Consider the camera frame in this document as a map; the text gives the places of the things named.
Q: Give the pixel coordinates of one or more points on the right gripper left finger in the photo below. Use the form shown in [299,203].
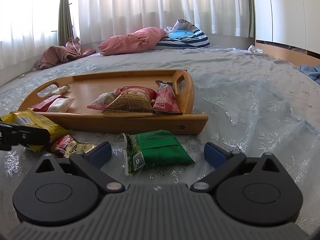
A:
[88,165]

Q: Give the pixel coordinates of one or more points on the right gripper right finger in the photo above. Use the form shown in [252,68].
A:
[224,163]

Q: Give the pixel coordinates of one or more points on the yellow snack packet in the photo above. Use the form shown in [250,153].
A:
[33,119]

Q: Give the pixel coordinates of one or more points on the red gold mini packet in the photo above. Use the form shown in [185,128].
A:
[67,145]

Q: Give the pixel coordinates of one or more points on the dark red wafer packet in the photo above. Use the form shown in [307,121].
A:
[44,105]

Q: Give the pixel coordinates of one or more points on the green snack packet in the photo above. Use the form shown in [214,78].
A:
[151,149]

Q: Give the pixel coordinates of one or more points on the white marshmallow packet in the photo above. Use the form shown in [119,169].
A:
[61,105]

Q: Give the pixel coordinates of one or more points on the clear red biscuit packet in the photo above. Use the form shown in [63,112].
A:
[102,101]

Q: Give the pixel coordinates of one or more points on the beige cookie bar packet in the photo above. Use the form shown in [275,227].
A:
[60,91]

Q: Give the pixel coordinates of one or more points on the red nut snack bag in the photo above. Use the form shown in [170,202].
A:
[131,102]

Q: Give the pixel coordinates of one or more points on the light blue bed sheet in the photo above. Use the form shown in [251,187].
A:
[255,104]

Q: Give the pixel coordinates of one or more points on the wooden serving tray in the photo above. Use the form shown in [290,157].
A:
[86,88]

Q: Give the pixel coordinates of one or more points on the mauve crumpled cloth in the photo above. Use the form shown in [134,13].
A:
[56,55]

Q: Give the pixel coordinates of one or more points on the grey green drape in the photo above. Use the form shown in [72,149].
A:
[65,31]

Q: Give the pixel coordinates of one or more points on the blue clothes pile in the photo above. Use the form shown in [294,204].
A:
[311,72]

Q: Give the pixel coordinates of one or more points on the white sheer curtain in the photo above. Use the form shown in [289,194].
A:
[29,27]

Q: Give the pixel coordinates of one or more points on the blue striped pillow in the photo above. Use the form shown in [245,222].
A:
[183,35]

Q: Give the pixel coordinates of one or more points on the pink pillow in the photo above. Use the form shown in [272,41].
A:
[139,41]

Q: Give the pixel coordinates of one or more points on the white wardrobe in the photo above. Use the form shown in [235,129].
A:
[290,22]

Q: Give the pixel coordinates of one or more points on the wooden bed frame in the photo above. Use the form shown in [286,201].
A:
[294,57]

